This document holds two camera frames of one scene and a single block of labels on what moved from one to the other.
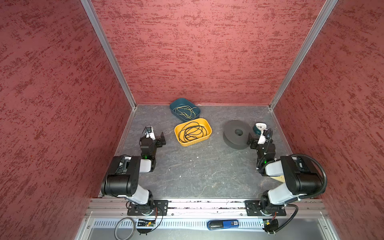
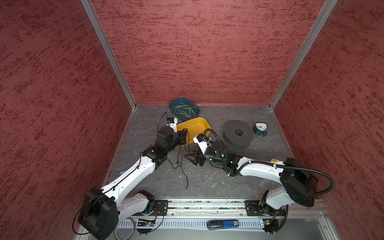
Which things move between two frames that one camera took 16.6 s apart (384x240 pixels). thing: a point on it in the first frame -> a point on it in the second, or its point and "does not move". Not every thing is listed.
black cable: [191, 131] -> [180, 165]
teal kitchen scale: [258, 127] does not move
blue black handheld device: [216, 224] does not move
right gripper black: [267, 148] -> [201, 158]
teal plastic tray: [184, 109] does not move
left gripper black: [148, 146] -> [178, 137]
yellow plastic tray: [192, 131] does not move
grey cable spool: [236, 134] does not move
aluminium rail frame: [205, 209] does not move
